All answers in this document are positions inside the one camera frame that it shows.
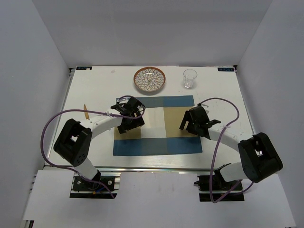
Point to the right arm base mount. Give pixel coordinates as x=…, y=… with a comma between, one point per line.
x=219, y=188

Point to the floral patterned ceramic bowl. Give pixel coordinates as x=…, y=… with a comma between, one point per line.
x=149, y=79

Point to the blue beige placemat cloth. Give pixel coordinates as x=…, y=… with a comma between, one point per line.
x=160, y=134

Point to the blue corner label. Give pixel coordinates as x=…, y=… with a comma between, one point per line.
x=226, y=69
x=85, y=68

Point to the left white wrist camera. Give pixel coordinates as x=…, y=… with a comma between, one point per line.
x=122, y=101

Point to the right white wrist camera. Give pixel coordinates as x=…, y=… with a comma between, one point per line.
x=206, y=107

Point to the gold knife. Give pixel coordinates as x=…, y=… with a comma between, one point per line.
x=86, y=113

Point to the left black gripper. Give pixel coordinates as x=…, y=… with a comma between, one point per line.
x=137, y=122

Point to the right blue corner label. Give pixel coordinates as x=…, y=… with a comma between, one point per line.
x=226, y=69

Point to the left blue corner label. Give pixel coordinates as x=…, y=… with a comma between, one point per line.
x=85, y=68

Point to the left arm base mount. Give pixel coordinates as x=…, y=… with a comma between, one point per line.
x=82, y=189

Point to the clear drinking glass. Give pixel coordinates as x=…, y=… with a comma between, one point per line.
x=189, y=75

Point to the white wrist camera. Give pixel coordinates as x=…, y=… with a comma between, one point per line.
x=122, y=101
x=206, y=107

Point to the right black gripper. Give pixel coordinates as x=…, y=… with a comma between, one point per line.
x=187, y=117

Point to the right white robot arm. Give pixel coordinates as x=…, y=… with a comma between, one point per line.
x=258, y=157

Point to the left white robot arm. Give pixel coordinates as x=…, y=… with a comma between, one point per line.
x=74, y=140

